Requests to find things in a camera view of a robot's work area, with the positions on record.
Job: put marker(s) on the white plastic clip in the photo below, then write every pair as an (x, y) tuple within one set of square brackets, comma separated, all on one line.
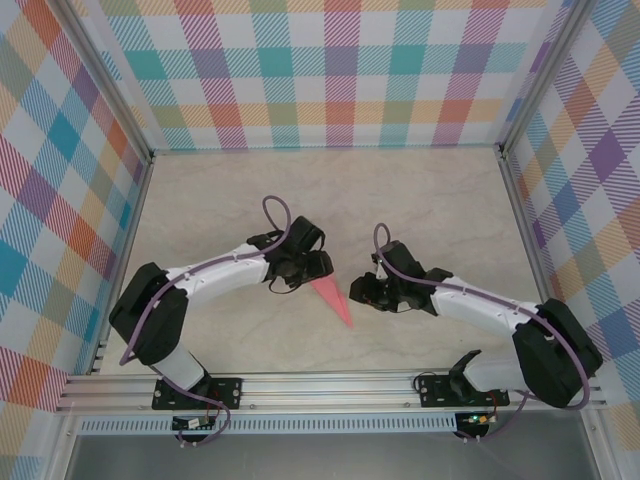
[(380, 267)]

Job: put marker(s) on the aluminium mounting rail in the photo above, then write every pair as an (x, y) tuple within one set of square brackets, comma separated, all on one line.
[(325, 390)]

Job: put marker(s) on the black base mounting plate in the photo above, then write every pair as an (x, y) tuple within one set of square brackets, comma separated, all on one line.
[(227, 392), (432, 395)]

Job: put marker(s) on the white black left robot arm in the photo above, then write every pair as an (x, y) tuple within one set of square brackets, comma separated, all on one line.
[(220, 275)]

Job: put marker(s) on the aluminium frame post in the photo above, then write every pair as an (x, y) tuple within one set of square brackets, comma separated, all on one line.
[(112, 80), (544, 75)]

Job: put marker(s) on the grey metal panel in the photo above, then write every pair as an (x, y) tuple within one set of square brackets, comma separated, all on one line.
[(325, 457)]

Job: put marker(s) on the small circuit board with LEDs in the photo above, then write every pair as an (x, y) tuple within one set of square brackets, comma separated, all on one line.
[(477, 419)]

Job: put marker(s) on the aluminium frame side rail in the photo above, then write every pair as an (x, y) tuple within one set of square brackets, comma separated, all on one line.
[(531, 250), (125, 250)]

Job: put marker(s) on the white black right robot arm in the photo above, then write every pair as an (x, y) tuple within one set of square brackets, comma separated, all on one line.
[(475, 312)]

